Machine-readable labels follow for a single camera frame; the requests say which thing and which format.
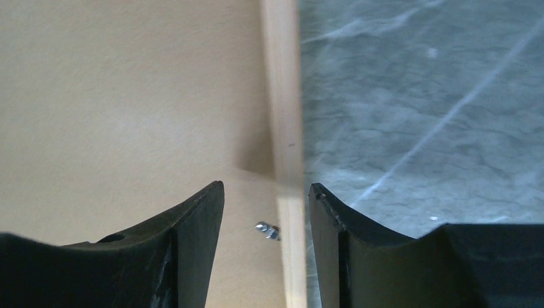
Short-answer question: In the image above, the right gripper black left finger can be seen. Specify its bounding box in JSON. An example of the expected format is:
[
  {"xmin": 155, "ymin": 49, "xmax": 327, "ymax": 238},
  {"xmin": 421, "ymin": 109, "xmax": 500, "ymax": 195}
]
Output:
[{"xmin": 1, "ymin": 181, "xmax": 225, "ymax": 307}]

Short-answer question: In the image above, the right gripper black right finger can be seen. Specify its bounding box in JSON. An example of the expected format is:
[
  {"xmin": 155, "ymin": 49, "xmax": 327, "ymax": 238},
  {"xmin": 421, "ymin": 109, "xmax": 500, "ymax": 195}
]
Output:
[{"xmin": 309, "ymin": 183, "xmax": 543, "ymax": 307}]

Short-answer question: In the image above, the yellow wooden picture frame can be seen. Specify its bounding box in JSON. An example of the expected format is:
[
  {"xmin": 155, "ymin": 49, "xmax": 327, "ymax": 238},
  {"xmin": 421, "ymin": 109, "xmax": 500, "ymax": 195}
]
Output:
[{"xmin": 260, "ymin": 0, "xmax": 308, "ymax": 308}]

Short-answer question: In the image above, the brown frame backing board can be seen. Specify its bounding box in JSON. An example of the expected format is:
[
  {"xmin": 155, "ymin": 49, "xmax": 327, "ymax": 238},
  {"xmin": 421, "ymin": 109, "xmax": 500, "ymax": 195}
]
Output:
[{"xmin": 1, "ymin": 1, "xmax": 285, "ymax": 307}]

